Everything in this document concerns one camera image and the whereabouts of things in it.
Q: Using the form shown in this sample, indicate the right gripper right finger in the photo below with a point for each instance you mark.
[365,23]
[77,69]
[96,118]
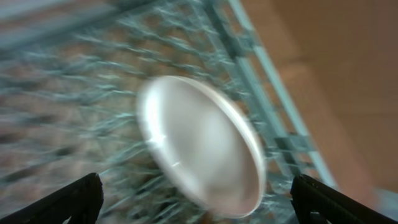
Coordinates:
[317,203]

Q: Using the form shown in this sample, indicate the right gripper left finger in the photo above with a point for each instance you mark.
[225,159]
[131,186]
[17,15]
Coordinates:
[77,203]

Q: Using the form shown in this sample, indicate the large pink plate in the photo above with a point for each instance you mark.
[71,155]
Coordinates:
[204,144]

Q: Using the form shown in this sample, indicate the grey dishwasher rack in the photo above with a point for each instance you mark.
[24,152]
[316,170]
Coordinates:
[69,88]

